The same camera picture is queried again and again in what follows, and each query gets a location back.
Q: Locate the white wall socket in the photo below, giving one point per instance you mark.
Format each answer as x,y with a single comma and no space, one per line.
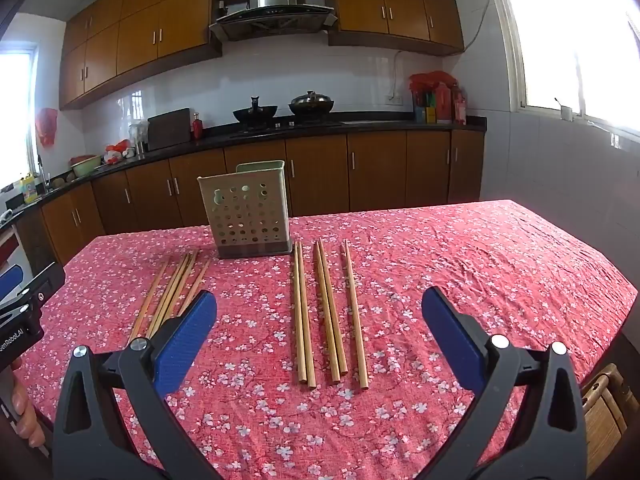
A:
566,112

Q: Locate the red and white bag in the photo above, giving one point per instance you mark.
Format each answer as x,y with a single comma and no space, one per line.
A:
119,152

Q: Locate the small red bottle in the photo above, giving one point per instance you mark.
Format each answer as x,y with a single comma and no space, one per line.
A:
197,129

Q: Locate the wooden base cabinets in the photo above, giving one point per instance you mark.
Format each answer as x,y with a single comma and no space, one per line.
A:
325,175

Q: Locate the yellow detergent bottle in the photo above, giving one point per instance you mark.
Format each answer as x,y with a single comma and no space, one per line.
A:
29,190

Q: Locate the glass jar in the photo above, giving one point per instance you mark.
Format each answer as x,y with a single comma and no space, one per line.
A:
139,137

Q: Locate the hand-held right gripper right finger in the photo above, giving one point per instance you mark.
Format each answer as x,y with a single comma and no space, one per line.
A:
452,342

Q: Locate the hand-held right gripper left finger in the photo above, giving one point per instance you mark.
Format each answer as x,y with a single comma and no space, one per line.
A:
184,342

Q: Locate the steel range hood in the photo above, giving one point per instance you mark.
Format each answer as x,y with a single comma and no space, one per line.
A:
272,5

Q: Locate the wooden wall cabinet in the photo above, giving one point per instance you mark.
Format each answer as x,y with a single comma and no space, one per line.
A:
140,35
400,0

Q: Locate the small side window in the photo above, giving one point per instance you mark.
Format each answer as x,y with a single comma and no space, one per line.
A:
15,110

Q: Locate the bamboo chair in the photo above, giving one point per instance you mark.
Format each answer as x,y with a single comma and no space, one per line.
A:
605,420

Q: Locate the beige perforated utensil holder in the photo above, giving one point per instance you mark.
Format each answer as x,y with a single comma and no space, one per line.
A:
246,210

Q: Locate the black kitchen countertop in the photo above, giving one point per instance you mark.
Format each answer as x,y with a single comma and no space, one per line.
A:
370,124

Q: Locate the black wok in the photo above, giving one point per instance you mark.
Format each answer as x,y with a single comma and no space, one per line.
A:
255,112

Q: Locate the condiment bottles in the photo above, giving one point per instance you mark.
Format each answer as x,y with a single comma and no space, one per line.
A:
440,107

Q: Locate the red floral tablecloth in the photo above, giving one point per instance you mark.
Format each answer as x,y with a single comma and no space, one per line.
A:
410,270

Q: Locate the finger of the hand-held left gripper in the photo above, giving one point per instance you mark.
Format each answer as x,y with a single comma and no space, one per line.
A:
10,282

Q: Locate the large bright window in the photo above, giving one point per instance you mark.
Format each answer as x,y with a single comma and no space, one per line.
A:
575,45

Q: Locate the red bag on condiments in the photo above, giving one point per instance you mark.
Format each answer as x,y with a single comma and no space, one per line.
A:
432,81

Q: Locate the dark cutting board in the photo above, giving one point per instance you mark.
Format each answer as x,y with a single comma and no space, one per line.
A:
169,129

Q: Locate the green bowl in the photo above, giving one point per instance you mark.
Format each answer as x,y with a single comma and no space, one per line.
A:
86,166

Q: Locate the hanging red plastic bag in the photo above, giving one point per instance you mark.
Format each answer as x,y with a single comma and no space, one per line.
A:
46,127

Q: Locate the wooden chopstick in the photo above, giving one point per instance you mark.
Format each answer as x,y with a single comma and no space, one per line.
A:
354,310
169,291
150,300
178,286
197,282
325,315
306,320
331,305
299,310
186,277

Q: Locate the person's left hand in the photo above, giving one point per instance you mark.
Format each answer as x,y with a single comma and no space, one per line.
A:
27,410

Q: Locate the metal faucet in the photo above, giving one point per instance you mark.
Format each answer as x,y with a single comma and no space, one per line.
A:
43,172

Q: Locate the lidded wok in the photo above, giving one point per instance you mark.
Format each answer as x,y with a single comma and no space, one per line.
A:
311,104

